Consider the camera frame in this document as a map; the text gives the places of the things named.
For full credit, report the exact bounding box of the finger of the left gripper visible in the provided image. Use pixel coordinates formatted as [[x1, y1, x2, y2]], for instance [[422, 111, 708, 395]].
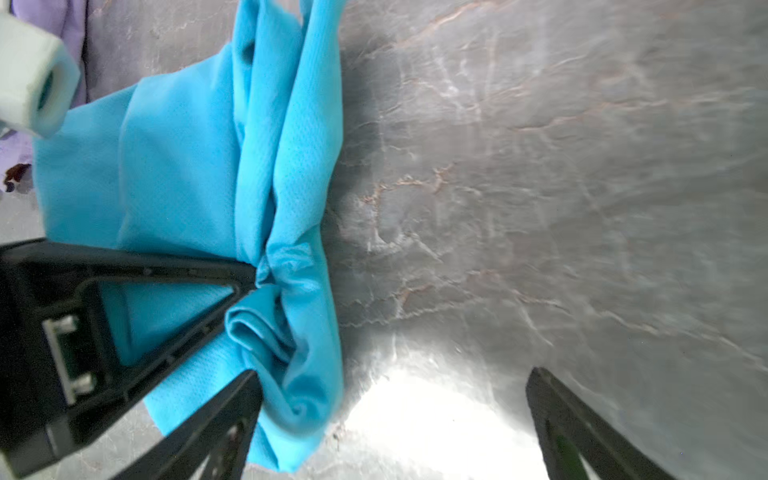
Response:
[[1, 238, 256, 478]]

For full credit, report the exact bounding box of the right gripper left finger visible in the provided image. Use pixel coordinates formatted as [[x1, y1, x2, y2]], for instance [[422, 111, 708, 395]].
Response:
[[115, 370, 263, 479]]

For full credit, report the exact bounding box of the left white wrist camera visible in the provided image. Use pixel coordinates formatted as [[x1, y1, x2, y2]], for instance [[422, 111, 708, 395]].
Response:
[[1, 1, 80, 138]]

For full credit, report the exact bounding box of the teal blue t-shirt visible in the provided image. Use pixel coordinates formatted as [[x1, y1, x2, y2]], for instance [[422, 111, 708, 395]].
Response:
[[33, 1, 344, 473]]

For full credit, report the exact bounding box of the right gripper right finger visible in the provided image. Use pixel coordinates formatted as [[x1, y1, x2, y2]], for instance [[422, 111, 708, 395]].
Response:
[[526, 367, 673, 480]]

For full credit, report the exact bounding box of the purple folded t-shirt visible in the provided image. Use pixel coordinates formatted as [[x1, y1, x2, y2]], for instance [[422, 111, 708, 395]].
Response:
[[1, 0, 87, 193]]

